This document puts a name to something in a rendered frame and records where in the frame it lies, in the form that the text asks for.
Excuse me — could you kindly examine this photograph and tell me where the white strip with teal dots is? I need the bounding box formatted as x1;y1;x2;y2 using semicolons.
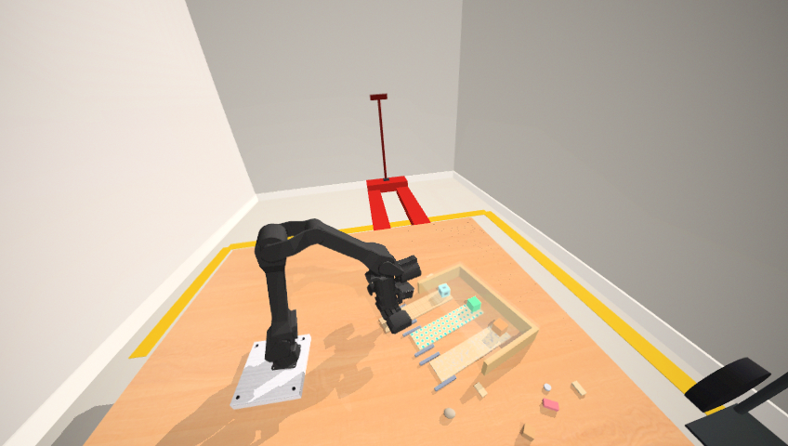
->
411;315;457;350

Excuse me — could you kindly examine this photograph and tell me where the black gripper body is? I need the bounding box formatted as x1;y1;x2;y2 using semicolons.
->
367;282;413;334

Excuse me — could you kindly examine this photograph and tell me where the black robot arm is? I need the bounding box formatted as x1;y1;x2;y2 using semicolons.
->
254;218;422;371

